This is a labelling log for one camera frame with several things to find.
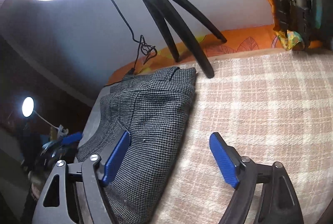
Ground black mini tripod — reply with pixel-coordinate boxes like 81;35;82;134
143;0;227;78

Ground grey tweed pants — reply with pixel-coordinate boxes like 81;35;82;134
77;66;196;223

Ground beige plaid bed cover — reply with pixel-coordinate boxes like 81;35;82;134
78;49;333;224

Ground orange leaf bed sheet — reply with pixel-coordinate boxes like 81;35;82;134
108;25;304;85

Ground small white clip lamp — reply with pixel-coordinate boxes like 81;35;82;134
21;96;69;136

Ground black ring light cable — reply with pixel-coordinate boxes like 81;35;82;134
97;0;158;76

